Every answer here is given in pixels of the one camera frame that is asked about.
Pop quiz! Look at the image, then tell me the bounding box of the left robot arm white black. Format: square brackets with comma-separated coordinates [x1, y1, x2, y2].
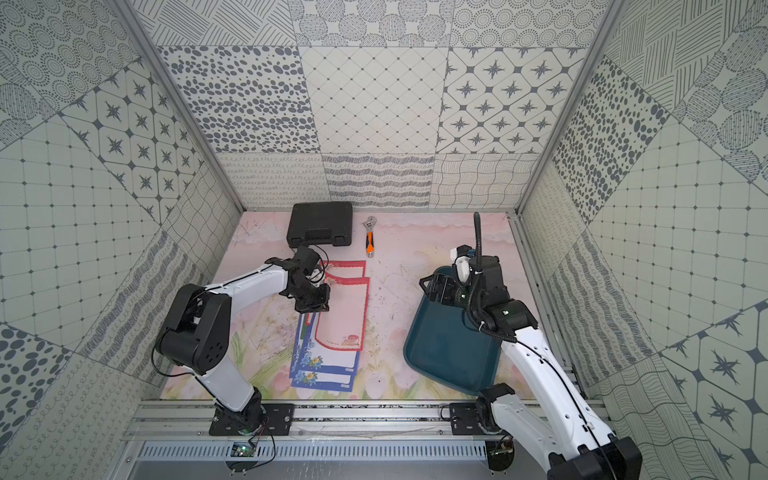
[153, 246, 331, 432]

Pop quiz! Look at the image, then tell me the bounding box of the right round circuit board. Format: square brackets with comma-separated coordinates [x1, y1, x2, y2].
[485, 436, 515, 473]

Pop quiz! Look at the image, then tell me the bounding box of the blue floral stationery paper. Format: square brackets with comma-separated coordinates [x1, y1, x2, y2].
[290, 370, 354, 392]
[289, 313, 360, 389]

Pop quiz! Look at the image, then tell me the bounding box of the left green circuit board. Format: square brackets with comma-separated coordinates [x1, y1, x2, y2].
[225, 442, 258, 473]

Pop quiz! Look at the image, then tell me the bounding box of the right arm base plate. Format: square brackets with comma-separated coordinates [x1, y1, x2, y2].
[448, 401, 500, 436]

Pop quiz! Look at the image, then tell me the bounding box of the white slotted cable duct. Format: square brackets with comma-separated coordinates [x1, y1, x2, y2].
[138, 439, 486, 461]

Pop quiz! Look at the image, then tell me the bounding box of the teal plastic storage box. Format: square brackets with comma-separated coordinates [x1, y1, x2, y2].
[403, 297, 501, 396]

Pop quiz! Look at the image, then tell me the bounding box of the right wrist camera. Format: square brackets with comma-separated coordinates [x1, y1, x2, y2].
[450, 245, 475, 284]

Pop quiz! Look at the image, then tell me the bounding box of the black plastic tool case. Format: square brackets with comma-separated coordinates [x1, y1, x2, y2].
[286, 201, 353, 248]

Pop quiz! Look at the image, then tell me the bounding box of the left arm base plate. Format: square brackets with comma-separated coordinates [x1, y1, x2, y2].
[208, 403, 295, 437]

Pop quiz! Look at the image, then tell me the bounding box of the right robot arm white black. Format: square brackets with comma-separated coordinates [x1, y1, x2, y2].
[419, 213, 642, 479]

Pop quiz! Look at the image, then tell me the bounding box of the aluminium mounting rail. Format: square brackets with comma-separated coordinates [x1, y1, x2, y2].
[122, 398, 619, 442]

